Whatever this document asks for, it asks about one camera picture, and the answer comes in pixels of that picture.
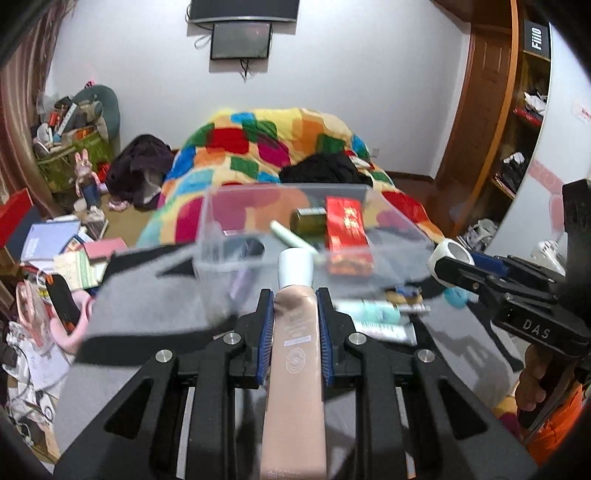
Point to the black cylinder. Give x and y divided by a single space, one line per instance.
252 248

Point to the purple tube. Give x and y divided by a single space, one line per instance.
242 282

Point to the red carton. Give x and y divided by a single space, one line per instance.
346 226

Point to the black sign box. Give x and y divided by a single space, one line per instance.
537 40

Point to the wooden door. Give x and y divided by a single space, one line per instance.
480 115

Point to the pale blue notebook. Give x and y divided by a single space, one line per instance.
48 240

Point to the black and orange tool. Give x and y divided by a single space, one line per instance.
62 300

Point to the small black monitor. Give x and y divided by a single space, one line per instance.
240 40

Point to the teal round object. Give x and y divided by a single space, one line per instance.
458 297

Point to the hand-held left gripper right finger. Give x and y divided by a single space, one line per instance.
324 337

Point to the beige cosmetic tube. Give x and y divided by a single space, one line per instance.
295 369

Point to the person's right hand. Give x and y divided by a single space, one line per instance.
531 374

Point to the grey and black mat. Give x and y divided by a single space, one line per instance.
161 314

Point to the pink book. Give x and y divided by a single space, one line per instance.
104 249

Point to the white tube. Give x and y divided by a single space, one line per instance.
385 332

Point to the white wardrobe door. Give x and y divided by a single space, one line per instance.
563 138

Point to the black television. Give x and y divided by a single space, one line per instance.
244 9

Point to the dark slim tube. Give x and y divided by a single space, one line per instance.
413 309

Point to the white tape roll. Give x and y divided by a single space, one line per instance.
445 251

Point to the green bag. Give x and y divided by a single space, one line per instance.
60 166

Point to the white sneakers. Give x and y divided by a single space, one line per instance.
485 233

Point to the wooden shelf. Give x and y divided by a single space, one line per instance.
531 115

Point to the red storage box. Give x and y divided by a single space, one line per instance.
16 214

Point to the pale green stick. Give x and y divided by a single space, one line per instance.
291 237

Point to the pink rabbit toy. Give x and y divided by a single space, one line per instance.
87 177

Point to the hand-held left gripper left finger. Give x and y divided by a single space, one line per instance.
266 337

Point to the dark purple clothing pile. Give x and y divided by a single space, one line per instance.
134 166

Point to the clear plastic box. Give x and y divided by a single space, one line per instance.
231 207

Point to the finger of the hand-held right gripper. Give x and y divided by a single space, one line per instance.
461 274
487 263

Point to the black clothing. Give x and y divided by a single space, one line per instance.
323 168

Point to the teal tube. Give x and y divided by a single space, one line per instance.
374 311

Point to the colourful patchwork blanket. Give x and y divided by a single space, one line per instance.
258 143

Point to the dark green jar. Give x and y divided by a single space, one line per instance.
307 221

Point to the striped curtain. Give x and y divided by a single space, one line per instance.
23 92

